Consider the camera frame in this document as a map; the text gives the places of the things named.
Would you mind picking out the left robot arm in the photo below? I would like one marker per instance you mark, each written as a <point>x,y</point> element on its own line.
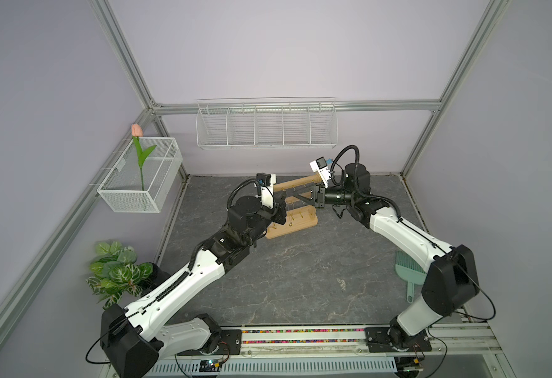
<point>135,337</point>

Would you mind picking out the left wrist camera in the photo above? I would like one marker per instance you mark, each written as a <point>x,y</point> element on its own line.
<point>266,184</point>

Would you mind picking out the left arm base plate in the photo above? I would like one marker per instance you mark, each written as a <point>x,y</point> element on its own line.
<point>228,342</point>

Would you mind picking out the small silver jewelry piece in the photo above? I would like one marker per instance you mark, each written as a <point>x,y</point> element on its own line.
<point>342,284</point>

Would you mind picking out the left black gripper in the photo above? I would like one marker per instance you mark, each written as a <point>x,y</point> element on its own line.
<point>278,207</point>

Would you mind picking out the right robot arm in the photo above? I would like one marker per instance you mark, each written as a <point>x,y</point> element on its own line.
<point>452,278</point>

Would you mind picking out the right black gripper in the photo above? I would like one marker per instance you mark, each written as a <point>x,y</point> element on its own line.
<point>319,202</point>

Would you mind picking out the white wire wall shelf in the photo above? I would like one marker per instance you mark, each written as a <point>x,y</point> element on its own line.
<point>294,122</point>

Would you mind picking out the wooden jewelry display stand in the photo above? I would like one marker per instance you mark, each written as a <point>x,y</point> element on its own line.
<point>299,215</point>

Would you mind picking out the black ceramic vase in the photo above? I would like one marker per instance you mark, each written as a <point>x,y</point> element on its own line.
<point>156,278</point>

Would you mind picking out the green leafy artificial plant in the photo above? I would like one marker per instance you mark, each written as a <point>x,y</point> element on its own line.
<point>115,272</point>

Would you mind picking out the pink artificial tulip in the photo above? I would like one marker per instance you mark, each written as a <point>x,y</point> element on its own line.
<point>142,153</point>

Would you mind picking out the white mesh wall basket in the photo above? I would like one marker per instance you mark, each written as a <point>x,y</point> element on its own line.
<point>121,187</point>

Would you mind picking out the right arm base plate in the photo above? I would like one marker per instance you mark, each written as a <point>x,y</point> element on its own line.
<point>386,339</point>

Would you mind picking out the white slotted cable duct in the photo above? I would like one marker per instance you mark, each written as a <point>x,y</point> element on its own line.
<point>273,367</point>

